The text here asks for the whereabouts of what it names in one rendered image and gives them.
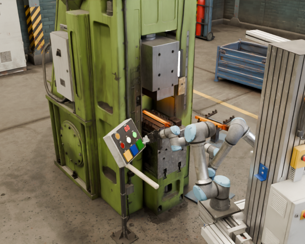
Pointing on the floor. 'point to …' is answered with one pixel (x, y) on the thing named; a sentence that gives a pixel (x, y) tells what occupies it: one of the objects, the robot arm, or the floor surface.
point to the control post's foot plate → (118, 237)
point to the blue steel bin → (241, 63)
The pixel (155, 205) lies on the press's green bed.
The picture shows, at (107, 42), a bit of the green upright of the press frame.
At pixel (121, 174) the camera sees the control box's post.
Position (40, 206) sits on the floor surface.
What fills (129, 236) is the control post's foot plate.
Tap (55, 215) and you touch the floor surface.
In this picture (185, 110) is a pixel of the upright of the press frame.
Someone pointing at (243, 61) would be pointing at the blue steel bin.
